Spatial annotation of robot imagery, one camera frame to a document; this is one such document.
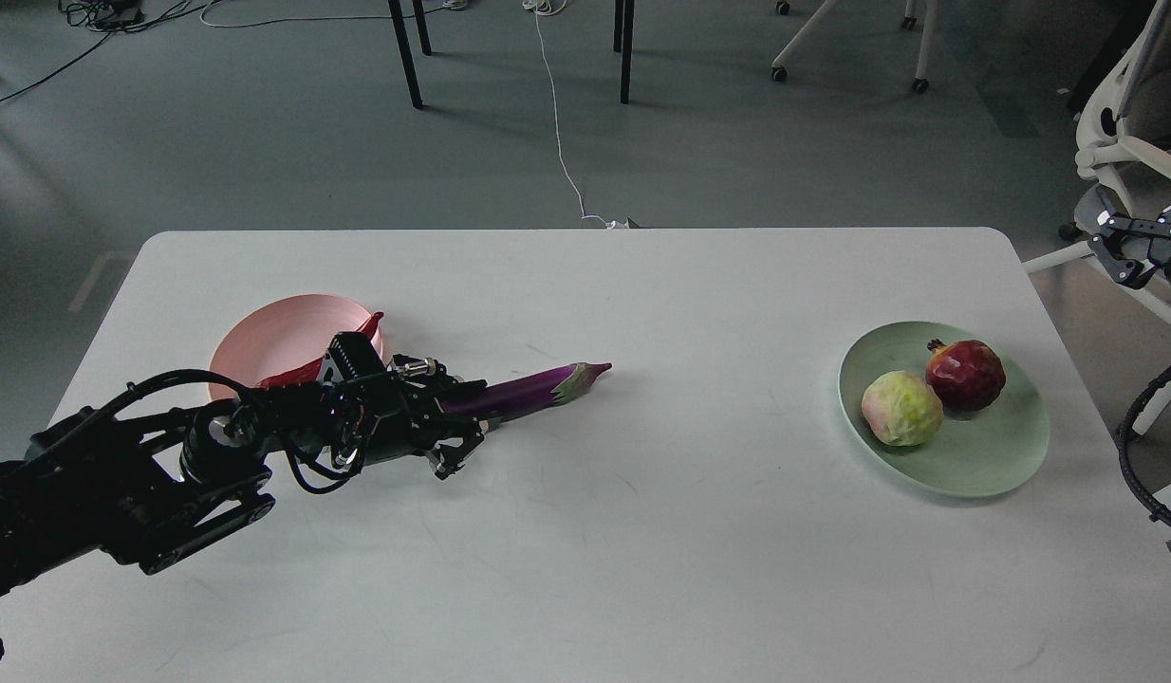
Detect black table legs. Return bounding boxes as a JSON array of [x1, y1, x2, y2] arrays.
[[385, 1, 635, 111]]

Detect white chair base with casters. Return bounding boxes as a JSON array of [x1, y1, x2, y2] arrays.
[[768, 1, 947, 95]]

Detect white cable on floor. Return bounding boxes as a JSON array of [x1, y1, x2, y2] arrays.
[[199, 0, 630, 230]]

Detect white office chair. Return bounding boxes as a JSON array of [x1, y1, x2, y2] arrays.
[[1022, 0, 1171, 437]]

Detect pink plate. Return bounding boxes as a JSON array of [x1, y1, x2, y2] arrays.
[[208, 294, 372, 385]]

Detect red pomegranate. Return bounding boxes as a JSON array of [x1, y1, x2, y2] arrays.
[[924, 339, 1007, 414]]

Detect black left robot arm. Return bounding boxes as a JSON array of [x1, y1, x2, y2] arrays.
[[0, 332, 486, 597]]

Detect black cables on floor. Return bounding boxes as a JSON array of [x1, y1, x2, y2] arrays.
[[0, 0, 212, 112]]

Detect green plate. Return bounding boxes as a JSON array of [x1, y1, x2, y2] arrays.
[[837, 321, 1050, 500]]

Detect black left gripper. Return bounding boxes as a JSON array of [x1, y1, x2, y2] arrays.
[[319, 332, 489, 480]]

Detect green yellow guava fruit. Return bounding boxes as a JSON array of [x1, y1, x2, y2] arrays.
[[860, 369, 944, 448]]

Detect red chili pepper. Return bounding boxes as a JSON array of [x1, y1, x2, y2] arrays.
[[256, 310, 384, 389]]

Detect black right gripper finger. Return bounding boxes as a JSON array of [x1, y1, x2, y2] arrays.
[[1088, 213, 1171, 291]]

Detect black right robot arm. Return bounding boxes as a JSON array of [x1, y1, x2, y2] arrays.
[[1086, 189, 1171, 528]]

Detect purple eggplant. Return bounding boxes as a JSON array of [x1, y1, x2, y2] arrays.
[[448, 362, 612, 423]]

